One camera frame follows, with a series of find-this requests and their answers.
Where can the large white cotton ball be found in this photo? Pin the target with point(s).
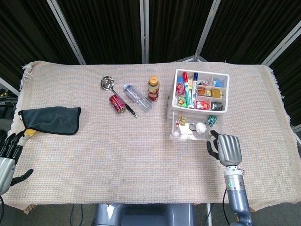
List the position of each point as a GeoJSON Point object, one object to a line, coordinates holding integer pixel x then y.
{"type": "Point", "coordinates": [201, 127]}

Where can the red soda can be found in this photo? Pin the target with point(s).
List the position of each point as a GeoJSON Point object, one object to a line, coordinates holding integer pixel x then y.
{"type": "Point", "coordinates": [117, 103]}

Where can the dark grey microfibre cloth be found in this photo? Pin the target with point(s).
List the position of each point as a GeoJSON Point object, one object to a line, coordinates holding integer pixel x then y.
{"type": "Point", "coordinates": [51, 118]}

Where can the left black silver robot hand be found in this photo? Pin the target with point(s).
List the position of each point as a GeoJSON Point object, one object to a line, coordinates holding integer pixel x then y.
{"type": "Point", "coordinates": [5, 171]}

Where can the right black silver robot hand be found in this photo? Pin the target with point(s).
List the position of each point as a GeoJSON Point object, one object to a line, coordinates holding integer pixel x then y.
{"type": "Point", "coordinates": [229, 150]}

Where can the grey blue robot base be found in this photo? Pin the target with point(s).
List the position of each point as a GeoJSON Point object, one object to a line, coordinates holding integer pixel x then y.
{"type": "Point", "coordinates": [143, 215]}

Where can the green white packet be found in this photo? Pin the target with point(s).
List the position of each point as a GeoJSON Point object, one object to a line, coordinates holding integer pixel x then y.
{"type": "Point", "coordinates": [211, 119]}

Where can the beige woven tablecloth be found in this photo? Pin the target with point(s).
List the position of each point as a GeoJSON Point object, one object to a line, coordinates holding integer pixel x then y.
{"type": "Point", "coordinates": [105, 153]}

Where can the red candy packet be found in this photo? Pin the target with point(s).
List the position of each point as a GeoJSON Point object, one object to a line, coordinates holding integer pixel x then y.
{"type": "Point", "coordinates": [202, 104]}

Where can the yellow striped packet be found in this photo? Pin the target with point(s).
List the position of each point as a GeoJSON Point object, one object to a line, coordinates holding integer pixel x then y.
{"type": "Point", "coordinates": [182, 121]}

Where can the clear drawer with cotton balls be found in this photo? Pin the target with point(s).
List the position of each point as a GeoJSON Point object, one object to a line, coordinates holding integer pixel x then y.
{"type": "Point", "coordinates": [185, 131]}

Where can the red cap marker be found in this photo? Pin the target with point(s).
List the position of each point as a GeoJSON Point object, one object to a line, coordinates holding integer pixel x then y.
{"type": "Point", "coordinates": [185, 76]}

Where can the black snack packet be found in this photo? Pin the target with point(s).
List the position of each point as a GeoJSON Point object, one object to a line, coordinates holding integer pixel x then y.
{"type": "Point", "coordinates": [217, 106]}

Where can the white plastic drawer organizer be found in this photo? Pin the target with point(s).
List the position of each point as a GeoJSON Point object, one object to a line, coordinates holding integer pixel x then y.
{"type": "Point", "coordinates": [175, 103]}

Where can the blue small item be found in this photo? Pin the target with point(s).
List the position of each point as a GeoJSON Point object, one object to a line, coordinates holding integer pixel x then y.
{"type": "Point", "coordinates": [219, 82]}

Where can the blue cap marker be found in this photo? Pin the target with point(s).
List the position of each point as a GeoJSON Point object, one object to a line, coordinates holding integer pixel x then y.
{"type": "Point", "coordinates": [195, 81]}

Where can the clear plastic water bottle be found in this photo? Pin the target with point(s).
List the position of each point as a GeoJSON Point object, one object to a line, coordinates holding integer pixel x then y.
{"type": "Point", "coordinates": [137, 96]}

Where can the milk tea bottle yellow cap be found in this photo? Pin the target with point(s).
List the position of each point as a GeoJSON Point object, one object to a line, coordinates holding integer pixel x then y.
{"type": "Point", "coordinates": [153, 90]}

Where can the metal table leg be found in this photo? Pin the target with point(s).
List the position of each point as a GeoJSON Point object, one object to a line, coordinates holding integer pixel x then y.
{"type": "Point", "coordinates": [209, 215]}

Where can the small white cotton ball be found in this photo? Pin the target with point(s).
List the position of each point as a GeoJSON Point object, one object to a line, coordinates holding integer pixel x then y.
{"type": "Point", "coordinates": [176, 134]}

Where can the yellow potato chip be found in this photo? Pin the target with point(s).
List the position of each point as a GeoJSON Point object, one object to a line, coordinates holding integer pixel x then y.
{"type": "Point", "coordinates": [30, 132]}

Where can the black folding screen panel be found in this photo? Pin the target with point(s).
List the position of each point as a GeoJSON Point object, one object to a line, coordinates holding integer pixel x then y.
{"type": "Point", "coordinates": [174, 28]}
{"type": "Point", "coordinates": [249, 28]}
{"type": "Point", "coordinates": [103, 28]}
{"type": "Point", "coordinates": [290, 77]}
{"type": "Point", "coordinates": [26, 35]}

